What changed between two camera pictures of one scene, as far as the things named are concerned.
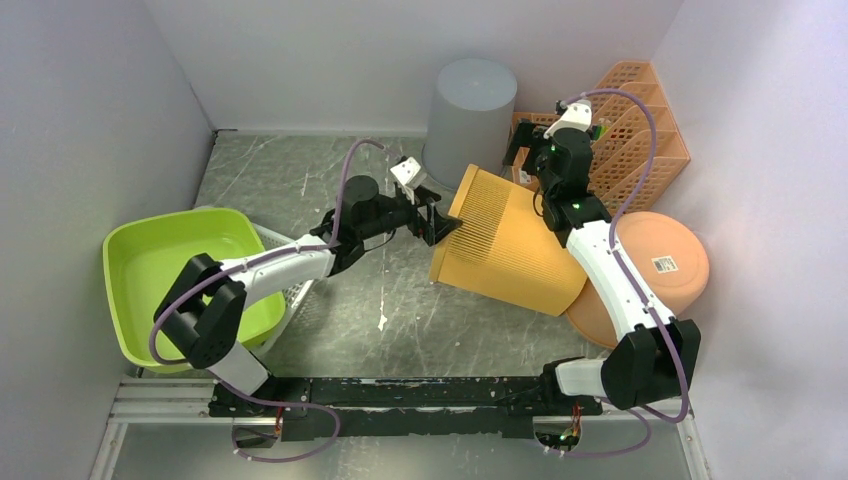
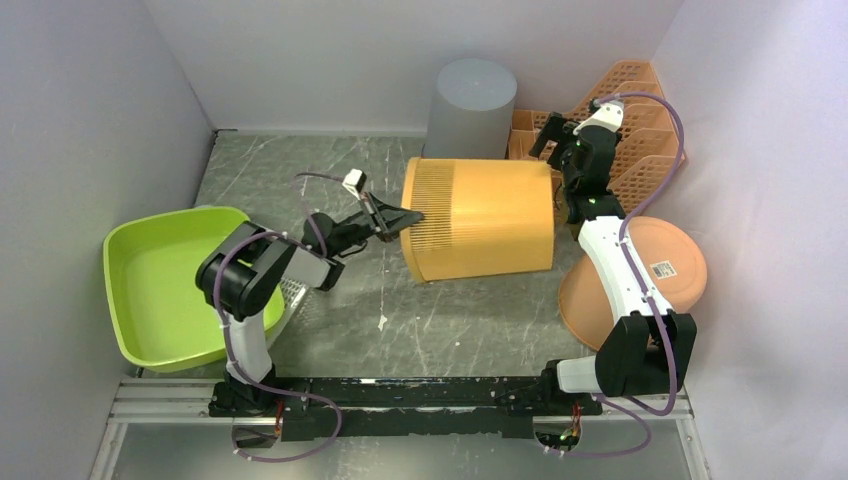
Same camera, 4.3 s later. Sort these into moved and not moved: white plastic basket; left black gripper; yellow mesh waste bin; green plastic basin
Moved: left black gripper; yellow mesh waste bin
Not moved: white plastic basket; green plastic basin
